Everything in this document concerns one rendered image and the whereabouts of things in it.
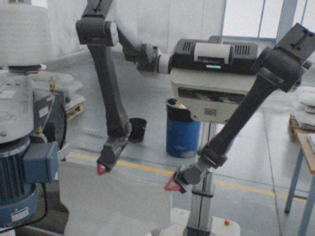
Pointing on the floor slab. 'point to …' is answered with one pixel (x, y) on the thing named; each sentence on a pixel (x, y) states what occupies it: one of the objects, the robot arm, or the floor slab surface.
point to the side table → (306, 150)
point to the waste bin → (181, 131)
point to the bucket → (137, 129)
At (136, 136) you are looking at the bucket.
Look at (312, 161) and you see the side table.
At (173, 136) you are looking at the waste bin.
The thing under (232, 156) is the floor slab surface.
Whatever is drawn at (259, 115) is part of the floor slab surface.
